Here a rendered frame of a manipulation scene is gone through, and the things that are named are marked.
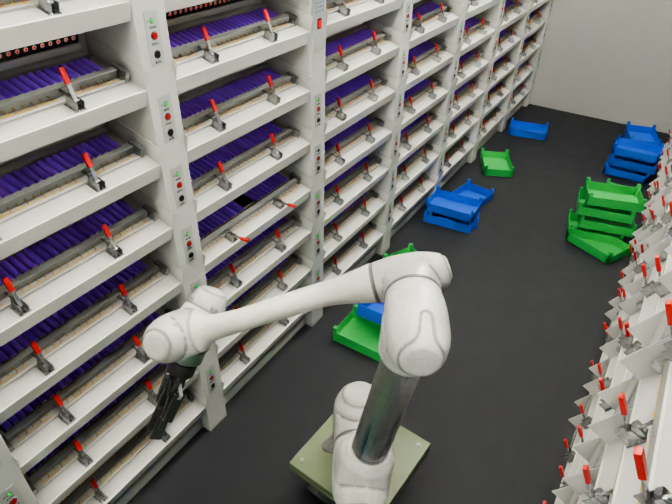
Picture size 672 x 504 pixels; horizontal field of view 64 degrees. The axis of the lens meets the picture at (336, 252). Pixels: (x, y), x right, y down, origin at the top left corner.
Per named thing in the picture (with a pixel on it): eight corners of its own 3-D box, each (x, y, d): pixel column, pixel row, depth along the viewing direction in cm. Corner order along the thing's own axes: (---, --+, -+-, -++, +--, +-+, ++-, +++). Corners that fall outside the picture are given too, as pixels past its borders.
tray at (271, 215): (308, 198, 219) (313, 179, 213) (203, 275, 177) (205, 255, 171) (270, 173, 224) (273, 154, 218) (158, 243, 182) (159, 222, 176)
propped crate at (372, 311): (383, 296, 280) (386, 282, 277) (418, 311, 271) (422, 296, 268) (355, 314, 254) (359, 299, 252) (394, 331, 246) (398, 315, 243)
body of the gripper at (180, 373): (201, 370, 143) (189, 399, 145) (194, 353, 150) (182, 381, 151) (174, 366, 139) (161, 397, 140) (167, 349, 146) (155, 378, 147)
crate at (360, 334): (409, 339, 255) (411, 327, 250) (389, 366, 241) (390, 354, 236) (354, 315, 267) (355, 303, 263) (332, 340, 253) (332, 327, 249)
